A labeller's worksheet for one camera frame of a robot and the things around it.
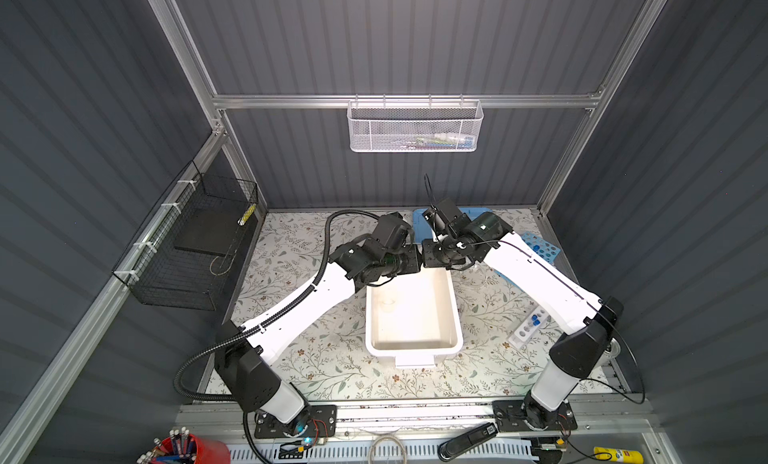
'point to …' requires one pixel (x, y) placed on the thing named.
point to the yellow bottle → (618, 455)
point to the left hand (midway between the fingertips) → (422, 258)
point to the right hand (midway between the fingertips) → (428, 260)
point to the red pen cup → (182, 447)
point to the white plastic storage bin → (414, 318)
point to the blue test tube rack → (541, 246)
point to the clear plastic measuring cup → (615, 349)
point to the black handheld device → (458, 444)
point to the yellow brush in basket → (242, 221)
